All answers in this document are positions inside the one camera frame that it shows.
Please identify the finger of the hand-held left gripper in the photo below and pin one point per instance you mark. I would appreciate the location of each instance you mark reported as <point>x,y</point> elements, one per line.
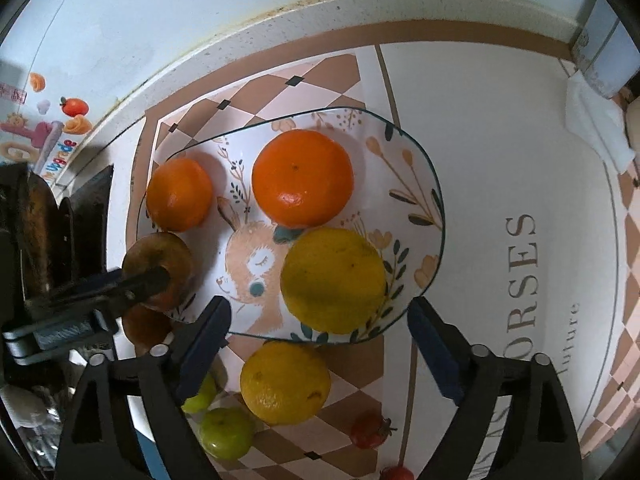
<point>100,287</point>
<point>65,335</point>

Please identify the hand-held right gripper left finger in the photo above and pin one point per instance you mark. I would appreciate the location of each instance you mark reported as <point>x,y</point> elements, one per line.
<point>207,340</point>

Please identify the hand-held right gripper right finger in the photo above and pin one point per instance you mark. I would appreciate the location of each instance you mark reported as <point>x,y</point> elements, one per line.
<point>432,355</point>

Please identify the small green apple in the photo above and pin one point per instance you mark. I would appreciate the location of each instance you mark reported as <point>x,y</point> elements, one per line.
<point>227,432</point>
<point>205,399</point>

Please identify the reddish brown orange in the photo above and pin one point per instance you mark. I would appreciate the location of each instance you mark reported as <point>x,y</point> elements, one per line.
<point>145,332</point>

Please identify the dark reddish apple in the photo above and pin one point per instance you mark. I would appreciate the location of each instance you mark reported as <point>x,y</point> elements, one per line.
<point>165,250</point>

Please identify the floral rabbit print plate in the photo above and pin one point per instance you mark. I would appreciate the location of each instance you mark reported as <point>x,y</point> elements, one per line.
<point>250,265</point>

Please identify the yellow lemon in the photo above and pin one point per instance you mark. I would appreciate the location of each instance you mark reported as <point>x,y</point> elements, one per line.
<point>285,382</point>
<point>332,280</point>

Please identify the cherry tomato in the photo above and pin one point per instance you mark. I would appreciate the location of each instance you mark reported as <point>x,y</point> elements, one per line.
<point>397,473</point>
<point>367,430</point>

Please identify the small orange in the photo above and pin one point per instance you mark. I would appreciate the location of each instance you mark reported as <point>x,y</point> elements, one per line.
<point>180,195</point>

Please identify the large orange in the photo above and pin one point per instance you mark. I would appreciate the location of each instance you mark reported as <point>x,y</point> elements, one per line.
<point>300,175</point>

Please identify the black induction cooker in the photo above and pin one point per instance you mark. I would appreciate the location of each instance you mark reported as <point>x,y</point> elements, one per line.
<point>90,210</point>

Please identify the black wok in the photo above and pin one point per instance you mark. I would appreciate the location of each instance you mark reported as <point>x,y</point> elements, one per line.
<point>35,220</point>

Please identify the checkered printed counter mat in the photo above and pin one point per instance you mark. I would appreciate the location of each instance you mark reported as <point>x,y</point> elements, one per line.
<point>500,160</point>

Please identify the white paper tissue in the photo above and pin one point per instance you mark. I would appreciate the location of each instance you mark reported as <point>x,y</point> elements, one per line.
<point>590,120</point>

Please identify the beige ribbed utensil holder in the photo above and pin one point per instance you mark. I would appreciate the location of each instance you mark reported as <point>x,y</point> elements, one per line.
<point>634,130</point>

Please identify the silver gas canister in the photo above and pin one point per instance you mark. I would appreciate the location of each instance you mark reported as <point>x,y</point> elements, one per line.
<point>607,55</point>

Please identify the colourful wall sticker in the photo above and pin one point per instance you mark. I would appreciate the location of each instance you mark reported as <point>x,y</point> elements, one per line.
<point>30,130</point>

